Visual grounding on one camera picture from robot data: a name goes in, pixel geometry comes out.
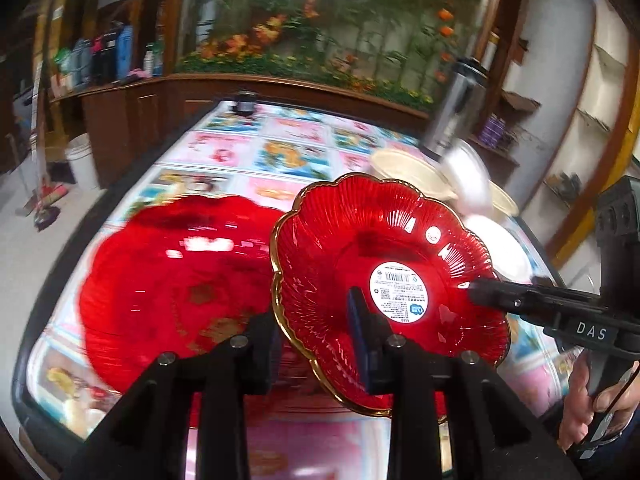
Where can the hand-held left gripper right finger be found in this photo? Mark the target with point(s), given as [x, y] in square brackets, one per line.
[358, 330]

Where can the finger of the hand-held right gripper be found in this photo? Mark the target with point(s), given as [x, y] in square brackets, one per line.
[510, 297]

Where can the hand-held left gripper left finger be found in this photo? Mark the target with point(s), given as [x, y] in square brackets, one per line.
[250, 360]

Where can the white foam plate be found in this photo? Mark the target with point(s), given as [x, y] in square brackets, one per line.
[500, 245]

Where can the red glass plate white label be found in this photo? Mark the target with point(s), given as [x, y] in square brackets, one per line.
[325, 260]

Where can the white foam bowl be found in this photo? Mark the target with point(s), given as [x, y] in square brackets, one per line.
[467, 175]

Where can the large beige paper bowl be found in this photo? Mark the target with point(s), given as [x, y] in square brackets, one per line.
[400, 167]

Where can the person's right hand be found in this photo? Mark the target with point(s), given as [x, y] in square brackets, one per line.
[575, 400]

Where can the small beige paper bowl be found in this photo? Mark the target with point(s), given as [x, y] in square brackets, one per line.
[505, 202]

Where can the purple bottles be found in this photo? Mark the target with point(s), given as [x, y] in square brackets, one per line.
[491, 131]

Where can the printed tablecloth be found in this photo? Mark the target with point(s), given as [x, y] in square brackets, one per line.
[290, 155]

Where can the wooden corner shelf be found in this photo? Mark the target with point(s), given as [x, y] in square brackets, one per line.
[517, 102]

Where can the steel thermos flask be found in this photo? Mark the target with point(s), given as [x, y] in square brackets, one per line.
[450, 110]

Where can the small black jar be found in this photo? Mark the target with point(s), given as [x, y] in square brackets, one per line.
[245, 102]

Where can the broom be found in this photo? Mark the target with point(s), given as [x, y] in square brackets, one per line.
[45, 202]

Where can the white plastic bucket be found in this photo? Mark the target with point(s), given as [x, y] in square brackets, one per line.
[82, 162]

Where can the wooden cabinet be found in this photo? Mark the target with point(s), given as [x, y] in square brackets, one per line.
[130, 120]

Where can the pink cloth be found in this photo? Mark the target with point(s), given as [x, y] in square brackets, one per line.
[138, 74]

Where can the row of bottles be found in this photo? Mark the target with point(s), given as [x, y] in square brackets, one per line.
[107, 55]

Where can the white wall shelf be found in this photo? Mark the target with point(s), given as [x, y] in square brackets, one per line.
[595, 115]

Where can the flower wall mural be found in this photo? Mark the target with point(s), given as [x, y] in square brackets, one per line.
[325, 20]

